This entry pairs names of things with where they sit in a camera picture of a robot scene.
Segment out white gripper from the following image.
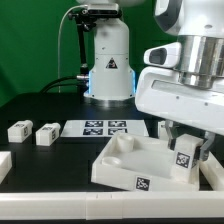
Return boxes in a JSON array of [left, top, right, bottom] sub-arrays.
[[135, 66, 224, 161]]

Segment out white square tabletop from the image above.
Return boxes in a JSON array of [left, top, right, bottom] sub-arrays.
[[91, 132, 199, 192]]

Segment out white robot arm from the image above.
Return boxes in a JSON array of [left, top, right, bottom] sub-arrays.
[[77, 0, 224, 160]]

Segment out white U-shaped obstacle fence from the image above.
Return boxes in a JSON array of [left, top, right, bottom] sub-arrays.
[[0, 151, 224, 221]]

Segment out white marker sheet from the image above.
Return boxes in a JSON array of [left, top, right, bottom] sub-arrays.
[[61, 120, 148, 137]]

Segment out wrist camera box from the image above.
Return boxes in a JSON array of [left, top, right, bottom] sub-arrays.
[[143, 42, 181, 68]]

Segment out black cables at base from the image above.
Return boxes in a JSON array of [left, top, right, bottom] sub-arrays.
[[39, 75, 88, 94]]

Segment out black camera stand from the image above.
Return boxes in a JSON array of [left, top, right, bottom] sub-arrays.
[[69, 8, 96, 93]]

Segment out mounted camera on stand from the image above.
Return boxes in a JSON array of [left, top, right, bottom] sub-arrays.
[[87, 3, 119, 15]]

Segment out white cable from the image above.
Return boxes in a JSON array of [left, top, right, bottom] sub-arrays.
[[57, 4, 84, 94]]

